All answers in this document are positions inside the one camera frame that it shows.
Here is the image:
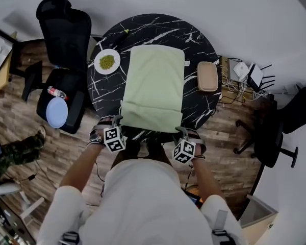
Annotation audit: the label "white box device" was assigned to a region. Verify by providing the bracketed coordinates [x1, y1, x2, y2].
[233, 61, 250, 82]

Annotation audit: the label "white router with black antennas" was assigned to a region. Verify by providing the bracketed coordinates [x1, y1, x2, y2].
[246, 63, 276, 92]

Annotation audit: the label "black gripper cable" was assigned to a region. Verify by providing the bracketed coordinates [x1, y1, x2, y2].
[184, 162, 196, 191]

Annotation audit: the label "dark eggplant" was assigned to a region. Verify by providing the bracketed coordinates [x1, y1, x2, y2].
[109, 29, 131, 48]

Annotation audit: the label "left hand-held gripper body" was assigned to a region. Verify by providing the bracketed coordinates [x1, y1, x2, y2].
[89, 122, 127, 154]

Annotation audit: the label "person in white shirt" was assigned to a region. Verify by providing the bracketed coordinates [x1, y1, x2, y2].
[37, 158, 248, 245]

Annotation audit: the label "person's right forearm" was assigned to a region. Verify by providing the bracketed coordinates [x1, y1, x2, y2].
[192, 156, 227, 202]

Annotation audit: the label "person's dark trousers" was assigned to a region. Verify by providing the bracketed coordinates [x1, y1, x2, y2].
[111, 138, 173, 168]

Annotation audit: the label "white open cabinet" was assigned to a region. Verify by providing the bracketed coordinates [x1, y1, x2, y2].
[239, 194, 279, 245]

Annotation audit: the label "pale blue round plate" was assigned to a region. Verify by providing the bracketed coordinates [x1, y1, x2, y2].
[45, 97, 69, 129]

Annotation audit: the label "black mesh office chair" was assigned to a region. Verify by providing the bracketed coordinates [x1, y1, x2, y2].
[233, 85, 306, 169]
[21, 0, 93, 135]

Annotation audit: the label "wooden crate with cables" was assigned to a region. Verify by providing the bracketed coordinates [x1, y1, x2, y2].
[218, 56, 248, 105]

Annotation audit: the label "person's left forearm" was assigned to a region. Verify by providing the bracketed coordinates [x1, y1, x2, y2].
[59, 143, 105, 192]

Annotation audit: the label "tan lidded lunch box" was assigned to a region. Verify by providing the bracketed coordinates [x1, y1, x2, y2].
[196, 61, 219, 93]

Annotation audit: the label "light green towel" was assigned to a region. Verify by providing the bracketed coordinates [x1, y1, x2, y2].
[119, 44, 186, 134]

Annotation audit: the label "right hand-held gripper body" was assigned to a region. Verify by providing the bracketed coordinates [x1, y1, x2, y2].
[172, 136, 208, 165]

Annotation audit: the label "clear bottle with red label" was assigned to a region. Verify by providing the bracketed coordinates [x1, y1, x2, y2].
[47, 85, 69, 101]

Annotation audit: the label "white plate of green peas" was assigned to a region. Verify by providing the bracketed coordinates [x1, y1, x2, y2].
[94, 48, 121, 76]

